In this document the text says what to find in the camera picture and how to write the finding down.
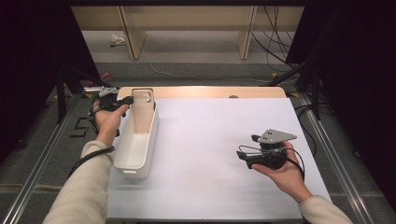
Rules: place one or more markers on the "light wooden shelf unit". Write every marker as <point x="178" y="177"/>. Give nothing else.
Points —
<point x="186" y="18"/>

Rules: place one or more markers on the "person's left hand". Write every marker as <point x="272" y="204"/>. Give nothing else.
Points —
<point x="107" y="124"/>

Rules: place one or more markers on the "beige phone case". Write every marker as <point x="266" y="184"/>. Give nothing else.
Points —
<point x="143" y="115"/>

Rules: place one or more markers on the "small pink object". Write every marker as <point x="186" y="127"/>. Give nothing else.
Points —
<point x="106" y="76"/>

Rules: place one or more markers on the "light wooden table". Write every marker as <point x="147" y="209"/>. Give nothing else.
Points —
<point x="202" y="92"/>

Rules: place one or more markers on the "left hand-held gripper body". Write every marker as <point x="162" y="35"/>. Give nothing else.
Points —
<point x="108" y="99"/>

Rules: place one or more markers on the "person's right hand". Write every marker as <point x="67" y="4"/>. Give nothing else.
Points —
<point x="289" y="177"/>

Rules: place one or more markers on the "white storage bin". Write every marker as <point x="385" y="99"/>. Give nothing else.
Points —
<point x="135" y="152"/>

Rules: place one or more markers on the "aluminium floor rail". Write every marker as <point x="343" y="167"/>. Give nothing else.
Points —
<point x="342" y="174"/>
<point x="34" y="177"/>

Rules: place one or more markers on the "white table sheet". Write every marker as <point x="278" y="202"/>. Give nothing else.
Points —
<point x="224" y="174"/>

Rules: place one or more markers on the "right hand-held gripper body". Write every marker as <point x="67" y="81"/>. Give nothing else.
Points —
<point x="271" y="155"/>

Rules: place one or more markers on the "crumpled white paper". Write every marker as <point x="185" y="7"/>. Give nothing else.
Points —
<point x="116" y="39"/>

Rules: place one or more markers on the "black metal stand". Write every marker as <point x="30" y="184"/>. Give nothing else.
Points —
<point x="314" y="93"/>
<point x="60" y="93"/>

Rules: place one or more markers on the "black curtain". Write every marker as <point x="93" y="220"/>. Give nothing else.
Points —
<point x="361" y="77"/>
<point x="28" y="62"/>

